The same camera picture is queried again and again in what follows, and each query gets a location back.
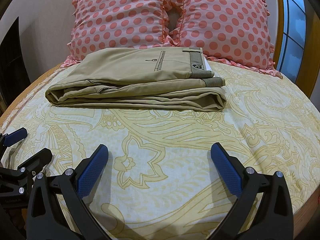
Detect khaki pants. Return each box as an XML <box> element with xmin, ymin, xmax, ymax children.
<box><xmin>45</xmin><ymin>47</ymin><xmax>226</xmax><ymax>112</ymax></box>

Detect left polka dot pillow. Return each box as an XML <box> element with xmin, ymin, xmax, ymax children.
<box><xmin>62</xmin><ymin>0</ymin><xmax>171</xmax><ymax>67</ymax></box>

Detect yellow patterned bed sheet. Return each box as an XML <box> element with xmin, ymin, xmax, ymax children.
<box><xmin>1</xmin><ymin>62</ymin><xmax>319</xmax><ymax>239</ymax></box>

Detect polka dot pillow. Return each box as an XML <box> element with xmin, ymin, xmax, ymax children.
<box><xmin>166</xmin><ymin>0</ymin><xmax>281</xmax><ymax>77</ymax></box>
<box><xmin>62</xmin><ymin>0</ymin><xmax>171</xmax><ymax>67</ymax></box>

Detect right polka dot pillow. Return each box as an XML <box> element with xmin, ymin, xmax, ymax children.
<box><xmin>166</xmin><ymin>0</ymin><xmax>281</xmax><ymax>77</ymax></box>

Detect wooden framed window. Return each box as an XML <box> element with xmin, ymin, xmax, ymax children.
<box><xmin>266</xmin><ymin>0</ymin><xmax>319</xmax><ymax>98</ymax></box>

